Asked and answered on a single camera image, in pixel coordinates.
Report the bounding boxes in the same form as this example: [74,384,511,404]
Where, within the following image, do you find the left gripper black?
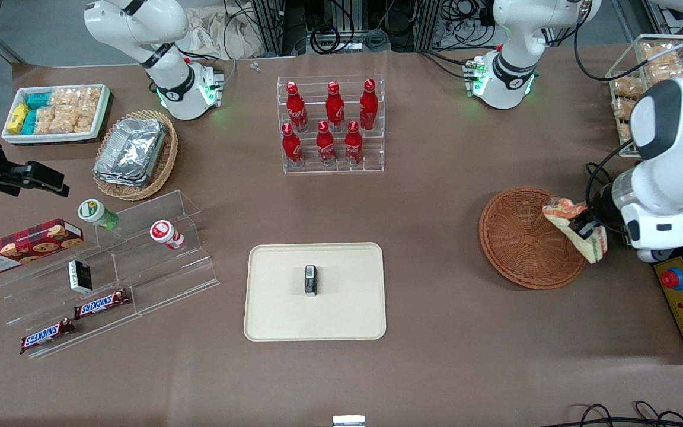
[575,182,623,240]

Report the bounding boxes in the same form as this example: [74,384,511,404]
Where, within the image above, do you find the triangle sandwich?
[542,199,609,265]

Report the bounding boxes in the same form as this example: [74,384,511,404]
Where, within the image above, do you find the round brown wicker basket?
[478,187,591,290]

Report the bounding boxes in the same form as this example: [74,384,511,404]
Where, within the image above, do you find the aluminium foil tray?
[94,117,168,182]

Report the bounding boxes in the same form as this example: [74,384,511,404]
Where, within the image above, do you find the oval tan wicker basket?
[92,110,179,201]

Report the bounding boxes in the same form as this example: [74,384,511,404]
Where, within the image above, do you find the beige plastic tray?
[244,242,387,342]

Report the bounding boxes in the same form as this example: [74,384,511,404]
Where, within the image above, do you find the white rectangular snack bin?
[1,84,111,146]

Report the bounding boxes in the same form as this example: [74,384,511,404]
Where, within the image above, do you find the clear rice cracker bag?
[35,107,58,135]
[77,87,103,115]
[54,109,79,134]
[51,88,79,111]

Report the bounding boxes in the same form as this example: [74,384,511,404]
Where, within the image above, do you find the green lid small bottle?
[78,199,120,231]

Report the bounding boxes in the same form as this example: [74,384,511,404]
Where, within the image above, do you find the yellow snack packet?
[8,102,30,135]

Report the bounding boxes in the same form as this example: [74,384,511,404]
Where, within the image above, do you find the red cookie box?
[0,218,84,278]

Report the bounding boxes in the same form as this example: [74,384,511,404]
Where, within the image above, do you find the black white small carton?
[68,260,93,295]

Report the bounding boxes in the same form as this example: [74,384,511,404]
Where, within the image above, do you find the clear fried snack bag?
[612,77,644,100]
[612,100,633,142]
[640,43,683,85]

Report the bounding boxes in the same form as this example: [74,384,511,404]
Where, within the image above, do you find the red lid small bottle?
[150,220,185,250]

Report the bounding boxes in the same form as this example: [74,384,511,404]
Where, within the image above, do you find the Snickers chocolate bar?
[20,318,75,355]
[74,289,130,320]

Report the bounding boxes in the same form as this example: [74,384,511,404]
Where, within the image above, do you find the clear acrylic stepped shelf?
[0,190,221,360]

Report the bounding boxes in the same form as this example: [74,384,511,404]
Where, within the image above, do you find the white crumpled cloth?
[187,5,266,60]

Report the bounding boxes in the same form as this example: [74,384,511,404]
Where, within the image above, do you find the clear acrylic bottle rack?
[276,74,385,174]

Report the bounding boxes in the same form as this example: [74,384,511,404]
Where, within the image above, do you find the red cola bottle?
[359,79,379,130]
[325,81,346,132]
[282,123,305,168]
[316,121,336,166]
[285,82,309,132]
[344,120,364,165]

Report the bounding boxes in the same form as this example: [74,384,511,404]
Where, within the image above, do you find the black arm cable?
[573,0,683,82]

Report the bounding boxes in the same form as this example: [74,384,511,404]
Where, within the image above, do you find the white wire snack rack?
[607,34,683,158]

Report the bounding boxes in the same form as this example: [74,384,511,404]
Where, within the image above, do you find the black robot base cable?
[419,50,476,81]

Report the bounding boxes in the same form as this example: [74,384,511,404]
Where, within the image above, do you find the tangled black cables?
[439,0,496,48]

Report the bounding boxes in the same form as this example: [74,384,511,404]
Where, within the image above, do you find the aluminium profile frame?
[251,0,437,57]

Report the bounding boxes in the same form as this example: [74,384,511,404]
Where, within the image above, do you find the coiled black cable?
[309,24,343,55]

